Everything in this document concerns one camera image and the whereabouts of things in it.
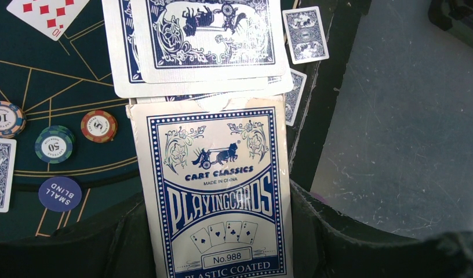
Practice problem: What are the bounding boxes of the orange chips seat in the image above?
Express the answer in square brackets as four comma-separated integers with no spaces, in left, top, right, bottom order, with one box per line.
[81,110,118,143]

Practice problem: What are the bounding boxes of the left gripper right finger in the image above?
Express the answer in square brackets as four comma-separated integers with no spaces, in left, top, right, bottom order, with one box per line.
[290,182,473,277]

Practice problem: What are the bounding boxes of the teal chips seat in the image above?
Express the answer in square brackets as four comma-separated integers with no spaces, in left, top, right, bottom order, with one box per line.
[34,125,75,164]

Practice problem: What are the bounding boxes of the pink chips seat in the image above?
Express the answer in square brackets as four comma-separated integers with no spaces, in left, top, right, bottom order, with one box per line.
[0,101,27,138]

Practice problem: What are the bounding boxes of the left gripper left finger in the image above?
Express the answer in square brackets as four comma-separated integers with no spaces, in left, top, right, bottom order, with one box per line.
[0,193,156,277]

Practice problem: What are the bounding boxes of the dealt card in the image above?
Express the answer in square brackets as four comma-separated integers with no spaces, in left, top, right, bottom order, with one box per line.
[285,69,307,126]
[282,6,329,64]

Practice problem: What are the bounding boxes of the blue playing card deck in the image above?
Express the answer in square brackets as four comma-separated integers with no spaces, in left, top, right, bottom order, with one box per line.
[102,1,294,277]

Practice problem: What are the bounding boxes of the playing card being pulled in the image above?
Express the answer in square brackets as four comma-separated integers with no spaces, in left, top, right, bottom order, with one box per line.
[130,1,288,83]

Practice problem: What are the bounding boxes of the dealt card seat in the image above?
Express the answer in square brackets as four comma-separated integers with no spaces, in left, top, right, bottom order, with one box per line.
[0,138,16,213]

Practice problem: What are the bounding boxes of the dark green rectangular poker mat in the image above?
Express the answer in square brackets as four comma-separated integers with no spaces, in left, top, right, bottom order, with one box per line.
[0,0,299,243]

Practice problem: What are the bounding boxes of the round blue poker mat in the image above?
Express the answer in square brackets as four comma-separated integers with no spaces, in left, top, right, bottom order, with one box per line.
[0,0,139,189]

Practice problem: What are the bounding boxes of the purple small blind button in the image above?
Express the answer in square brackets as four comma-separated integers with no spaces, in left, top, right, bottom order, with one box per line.
[38,176,82,212]

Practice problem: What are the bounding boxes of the ten of diamonds card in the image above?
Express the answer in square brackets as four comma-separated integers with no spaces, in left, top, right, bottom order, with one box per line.
[6,0,89,41]

